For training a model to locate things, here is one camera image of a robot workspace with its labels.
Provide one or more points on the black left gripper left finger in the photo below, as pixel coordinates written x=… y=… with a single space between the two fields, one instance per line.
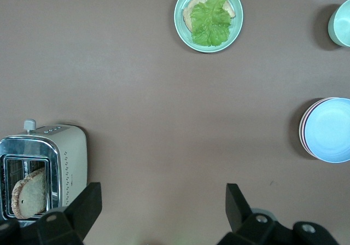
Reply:
x=68 y=217

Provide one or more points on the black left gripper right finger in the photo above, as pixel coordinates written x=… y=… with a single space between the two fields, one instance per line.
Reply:
x=259 y=228

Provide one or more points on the blue plate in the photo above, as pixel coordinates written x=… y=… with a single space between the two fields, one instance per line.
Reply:
x=328 y=130

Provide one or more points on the round bread slice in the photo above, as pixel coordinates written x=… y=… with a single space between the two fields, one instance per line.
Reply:
x=30 y=195

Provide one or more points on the beige and chrome toaster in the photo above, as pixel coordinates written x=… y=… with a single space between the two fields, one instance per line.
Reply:
x=73 y=157

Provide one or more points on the beige plate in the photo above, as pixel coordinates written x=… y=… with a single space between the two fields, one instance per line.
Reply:
x=300 y=127

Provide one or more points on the brown table cover sheet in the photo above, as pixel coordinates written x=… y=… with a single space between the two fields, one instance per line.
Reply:
x=153 y=113

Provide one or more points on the green plate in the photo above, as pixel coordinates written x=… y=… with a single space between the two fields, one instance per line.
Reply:
x=238 y=23

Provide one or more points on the green lettuce leaf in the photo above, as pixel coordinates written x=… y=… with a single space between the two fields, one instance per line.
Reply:
x=210 y=23

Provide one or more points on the green bowl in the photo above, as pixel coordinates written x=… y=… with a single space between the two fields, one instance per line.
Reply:
x=341 y=23

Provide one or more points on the square toast slice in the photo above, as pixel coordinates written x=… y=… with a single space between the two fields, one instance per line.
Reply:
x=191 y=11

